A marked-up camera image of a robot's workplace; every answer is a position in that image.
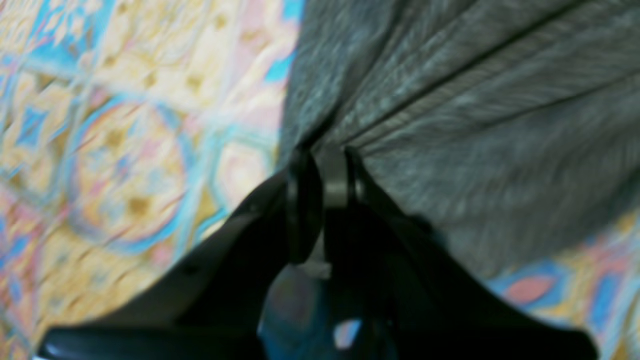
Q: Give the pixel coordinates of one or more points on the patterned tablecloth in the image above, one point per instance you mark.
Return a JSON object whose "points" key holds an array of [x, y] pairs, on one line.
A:
{"points": [[130, 130]]}

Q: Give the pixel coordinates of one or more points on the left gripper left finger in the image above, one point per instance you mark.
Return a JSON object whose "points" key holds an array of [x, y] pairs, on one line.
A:
{"points": [[208, 305]]}

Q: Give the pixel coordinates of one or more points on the grey t-shirt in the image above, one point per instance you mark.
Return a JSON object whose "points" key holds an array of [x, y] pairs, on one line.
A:
{"points": [[511, 125]]}

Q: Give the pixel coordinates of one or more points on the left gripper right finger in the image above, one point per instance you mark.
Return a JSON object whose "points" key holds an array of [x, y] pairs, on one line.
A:
{"points": [[415, 301]]}

